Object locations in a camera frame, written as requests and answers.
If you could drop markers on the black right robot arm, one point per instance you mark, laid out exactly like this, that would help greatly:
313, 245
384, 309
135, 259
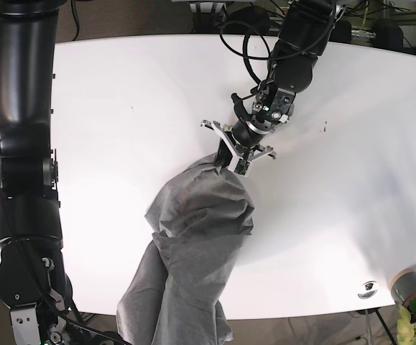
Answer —
33, 282

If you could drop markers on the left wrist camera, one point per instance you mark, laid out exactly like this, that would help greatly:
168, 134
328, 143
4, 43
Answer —
242, 167

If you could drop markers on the grey plant pot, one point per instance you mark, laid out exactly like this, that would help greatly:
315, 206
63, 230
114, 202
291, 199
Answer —
403, 287

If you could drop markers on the right table grommet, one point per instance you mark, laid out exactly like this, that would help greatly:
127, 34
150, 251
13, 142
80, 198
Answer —
367, 290

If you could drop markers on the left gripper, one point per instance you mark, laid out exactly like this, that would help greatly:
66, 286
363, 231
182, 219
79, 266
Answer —
258, 115

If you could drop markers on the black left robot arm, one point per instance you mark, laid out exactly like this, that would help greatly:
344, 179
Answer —
302, 39

